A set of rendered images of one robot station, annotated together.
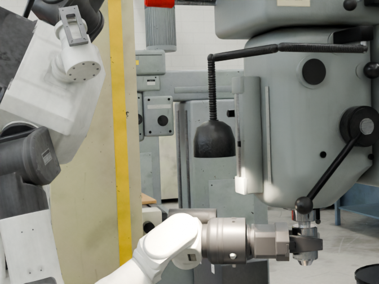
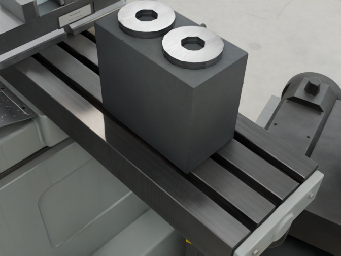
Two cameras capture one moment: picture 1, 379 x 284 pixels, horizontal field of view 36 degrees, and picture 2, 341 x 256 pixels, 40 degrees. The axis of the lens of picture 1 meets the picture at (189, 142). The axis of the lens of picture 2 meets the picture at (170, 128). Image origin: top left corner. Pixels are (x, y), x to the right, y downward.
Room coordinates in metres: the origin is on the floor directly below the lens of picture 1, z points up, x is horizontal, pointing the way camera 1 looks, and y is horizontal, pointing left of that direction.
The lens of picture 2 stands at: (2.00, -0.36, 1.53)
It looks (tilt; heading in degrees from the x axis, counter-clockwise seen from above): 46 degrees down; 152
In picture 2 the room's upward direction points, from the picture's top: 2 degrees clockwise
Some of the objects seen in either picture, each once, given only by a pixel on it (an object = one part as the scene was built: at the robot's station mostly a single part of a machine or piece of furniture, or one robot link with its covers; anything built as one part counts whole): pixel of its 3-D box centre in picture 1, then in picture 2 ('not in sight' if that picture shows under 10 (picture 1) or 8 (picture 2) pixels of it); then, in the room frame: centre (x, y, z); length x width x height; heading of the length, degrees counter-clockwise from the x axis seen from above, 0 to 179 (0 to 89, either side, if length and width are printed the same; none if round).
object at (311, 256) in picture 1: (304, 244); not in sight; (1.09, -0.21, 1.23); 0.05 x 0.05 x 0.05
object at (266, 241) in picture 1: (256, 242); not in sight; (1.10, -0.12, 1.24); 0.13 x 0.12 x 0.10; 173
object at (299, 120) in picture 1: (303, 118); not in sight; (1.09, -0.21, 1.47); 0.21 x 0.19 x 0.32; 18
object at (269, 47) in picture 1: (246, 52); not in sight; (0.92, -0.10, 1.58); 0.17 x 0.01 x 0.01; 35
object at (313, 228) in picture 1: (304, 227); not in sight; (1.09, -0.21, 1.26); 0.05 x 0.05 x 0.01
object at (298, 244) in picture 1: (305, 244); not in sight; (1.05, -0.21, 1.24); 0.06 x 0.02 x 0.03; 83
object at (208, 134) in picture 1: (214, 138); not in sight; (0.99, -0.04, 1.44); 0.07 x 0.07 x 0.06
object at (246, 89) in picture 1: (247, 134); not in sight; (1.05, -0.11, 1.45); 0.04 x 0.04 x 0.21; 18
